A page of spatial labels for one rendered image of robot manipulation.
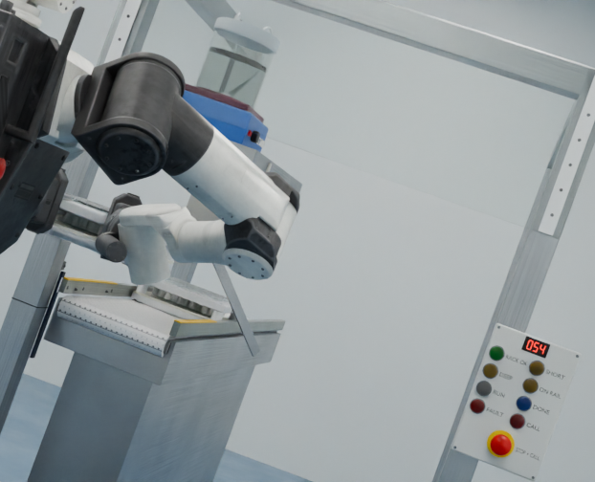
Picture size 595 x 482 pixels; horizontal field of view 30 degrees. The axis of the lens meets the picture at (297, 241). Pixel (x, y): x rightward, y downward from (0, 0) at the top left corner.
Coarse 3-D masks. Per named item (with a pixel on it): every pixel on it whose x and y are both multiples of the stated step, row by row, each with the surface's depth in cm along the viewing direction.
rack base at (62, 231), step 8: (56, 224) 204; (48, 232) 204; (56, 232) 205; (64, 232) 203; (72, 232) 203; (80, 232) 203; (72, 240) 204; (80, 240) 203; (88, 240) 202; (88, 248) 204; (168, 264) 222
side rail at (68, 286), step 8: (64, 280) 245; (72, 280) 248; (64, 288) 245; (72, 288) 249; (80, 288) 254; (88, 288) 259; (96, 288) 264; (104, 288) 270; (112, 288) 276; (120, 288) 281; (128, 288) 288; (136, 288) 294; (152, 288) 308; (128, 296) 291
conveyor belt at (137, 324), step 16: (64, 304) 245; (80, 304) 245; (96, 304) 251; (112, 304) 263; (128, 304) 276; (144, 304) 291; (80, 320) 244; (96, 320) 243; (112, 320) 243; (128, 320) 244; (144, 320) 254; (160, 320) 266; (112, 336) 243; (128, 336) 242; (144, 336) 241; (160, 336) 241; (192, 336) 262; (208, 336) 277; (160, 352) 241
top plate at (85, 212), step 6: (60, 204) 204; (66, 204) 204; (72, 204) 203; (78, 204) 206; (66, 210) 204; (72, 210) 203; (78, 210) 203; (84, 210) 203; (90, 210) 203; (96, 210) 204; (84, 216) 203; (90, 216) 203; (96, 216) 202; (102, 216) 202; (96, 222) 203; (102, 222) 202
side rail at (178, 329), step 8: (216, 320) 278; (224, 320) 285; (232, 320) 295; (248, 320) 314; (256, 320) 325; (264, 320) 336; (272, 320) 348; (280, 320) 362; (176, 328) 240; (184, 328) 245; (192, 328) 252; (200, 328) 259; (208, 328) 267; (216, 328) 276; (224, 328) 284; (232, 328) 294; (256, 328) 326; (264, 328) 338; (272, 328) 351; (280, 328) 366; (176, 336) 241; (184, 336) 247
